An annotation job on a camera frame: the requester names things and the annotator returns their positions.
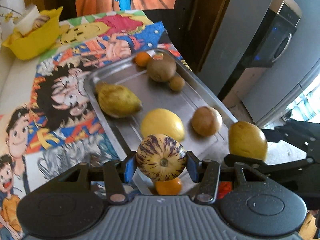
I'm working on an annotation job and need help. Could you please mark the small orange kumquat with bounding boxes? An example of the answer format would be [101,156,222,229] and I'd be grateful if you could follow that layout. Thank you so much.
[154,177,182,196]
[135,51,152,68]

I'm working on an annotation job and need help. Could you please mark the striped pepino melon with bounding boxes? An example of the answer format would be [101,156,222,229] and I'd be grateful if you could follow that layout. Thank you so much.
[136,134,187,181]

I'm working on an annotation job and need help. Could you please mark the brown round sapodilla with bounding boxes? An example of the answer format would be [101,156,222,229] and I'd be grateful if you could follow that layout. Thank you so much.
[191,106,223,137]

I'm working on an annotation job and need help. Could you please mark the yellow-green mango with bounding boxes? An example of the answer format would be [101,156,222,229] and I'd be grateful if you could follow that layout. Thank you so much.
[228,121,268,161]

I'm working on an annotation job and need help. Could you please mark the yellow lemon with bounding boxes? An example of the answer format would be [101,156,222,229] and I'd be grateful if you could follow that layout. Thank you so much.
[140,108,185,142]

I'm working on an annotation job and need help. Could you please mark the green-yellow blemished pear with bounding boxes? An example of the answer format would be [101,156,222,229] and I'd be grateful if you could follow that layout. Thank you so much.
[95,82,143,118]

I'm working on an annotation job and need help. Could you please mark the small brown longan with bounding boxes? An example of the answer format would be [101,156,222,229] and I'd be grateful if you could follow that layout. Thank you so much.
[169,76,185,92]

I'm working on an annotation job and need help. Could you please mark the large brown kiwi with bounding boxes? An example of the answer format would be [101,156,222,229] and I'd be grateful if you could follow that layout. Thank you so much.
[146,55,176,82]

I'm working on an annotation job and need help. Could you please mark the person's right hand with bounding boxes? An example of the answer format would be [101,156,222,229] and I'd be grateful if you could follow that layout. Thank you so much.
[298,211,319,240]

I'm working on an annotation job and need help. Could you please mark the colourful cartoon drawings mat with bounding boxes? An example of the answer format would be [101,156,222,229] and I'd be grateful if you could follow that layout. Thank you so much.
[1,11,178,239]

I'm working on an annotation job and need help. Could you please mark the metal baking tray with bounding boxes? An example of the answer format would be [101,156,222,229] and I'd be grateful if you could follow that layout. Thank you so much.
[83,48,238,196]

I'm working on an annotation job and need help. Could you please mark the grey appliance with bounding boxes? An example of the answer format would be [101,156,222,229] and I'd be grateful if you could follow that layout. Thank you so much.
[198,0,319,126]

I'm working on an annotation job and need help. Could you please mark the yellow plastic bowl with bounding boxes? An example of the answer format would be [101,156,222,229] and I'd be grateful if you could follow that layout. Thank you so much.
[2,7,63,60]

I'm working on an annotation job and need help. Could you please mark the striped melon in bowl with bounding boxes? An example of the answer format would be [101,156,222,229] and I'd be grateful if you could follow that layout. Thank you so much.
[33,15,50,30]

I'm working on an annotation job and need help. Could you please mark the white plastic jar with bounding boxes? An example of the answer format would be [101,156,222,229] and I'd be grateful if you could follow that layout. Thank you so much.
[14,4,40,36]

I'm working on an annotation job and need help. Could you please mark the yellow flower twig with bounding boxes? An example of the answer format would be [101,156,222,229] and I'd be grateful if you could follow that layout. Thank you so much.
[0,5,22,22]

